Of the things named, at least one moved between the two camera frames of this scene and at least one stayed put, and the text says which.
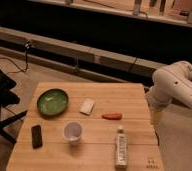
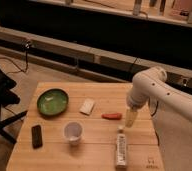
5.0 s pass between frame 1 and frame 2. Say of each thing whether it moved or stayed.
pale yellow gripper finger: moved
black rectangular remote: stayed
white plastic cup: stayed
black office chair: stayed
